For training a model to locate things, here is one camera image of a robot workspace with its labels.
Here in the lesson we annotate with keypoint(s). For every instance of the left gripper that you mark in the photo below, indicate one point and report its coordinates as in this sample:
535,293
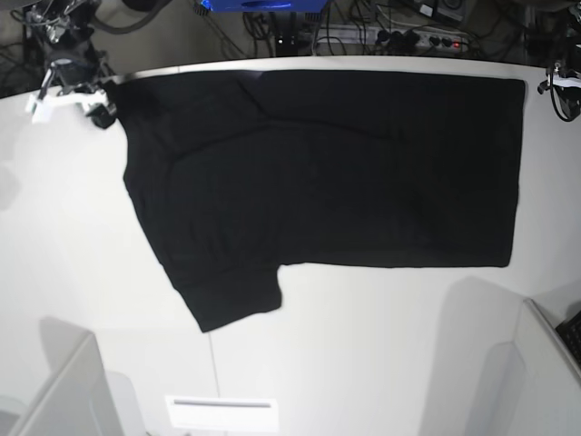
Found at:
563,86

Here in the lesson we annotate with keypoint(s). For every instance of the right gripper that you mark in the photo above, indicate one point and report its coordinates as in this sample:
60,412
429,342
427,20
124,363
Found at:
79,68

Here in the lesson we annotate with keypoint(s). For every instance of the black T-shirt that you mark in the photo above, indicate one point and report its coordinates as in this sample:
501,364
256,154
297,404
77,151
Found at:
234,174

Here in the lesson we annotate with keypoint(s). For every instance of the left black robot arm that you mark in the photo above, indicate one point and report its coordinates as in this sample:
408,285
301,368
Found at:
566,43

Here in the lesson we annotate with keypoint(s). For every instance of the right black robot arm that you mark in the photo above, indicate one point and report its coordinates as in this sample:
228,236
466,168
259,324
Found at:
70,22

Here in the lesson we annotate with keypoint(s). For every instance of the blue box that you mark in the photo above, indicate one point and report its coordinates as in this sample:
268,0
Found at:
297,6

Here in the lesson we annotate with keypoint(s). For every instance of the white power strip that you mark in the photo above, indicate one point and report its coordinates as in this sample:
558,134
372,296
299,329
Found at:
420,37

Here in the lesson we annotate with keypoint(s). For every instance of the black keyboard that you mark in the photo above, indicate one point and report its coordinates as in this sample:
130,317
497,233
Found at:
569,332

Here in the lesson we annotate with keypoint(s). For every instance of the left grey partition panel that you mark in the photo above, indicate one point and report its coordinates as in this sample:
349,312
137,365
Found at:
75,399

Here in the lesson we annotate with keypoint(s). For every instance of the grey partition panel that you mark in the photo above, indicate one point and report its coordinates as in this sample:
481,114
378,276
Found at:
529,385
75,399

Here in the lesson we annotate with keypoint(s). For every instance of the right grey partition panel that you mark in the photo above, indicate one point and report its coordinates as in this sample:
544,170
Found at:
529,385

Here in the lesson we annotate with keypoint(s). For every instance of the white slotted plate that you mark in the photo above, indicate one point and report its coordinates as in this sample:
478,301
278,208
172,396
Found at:
216,414

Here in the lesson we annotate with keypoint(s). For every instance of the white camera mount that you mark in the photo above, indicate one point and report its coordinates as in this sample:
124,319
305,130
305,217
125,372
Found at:
41,105

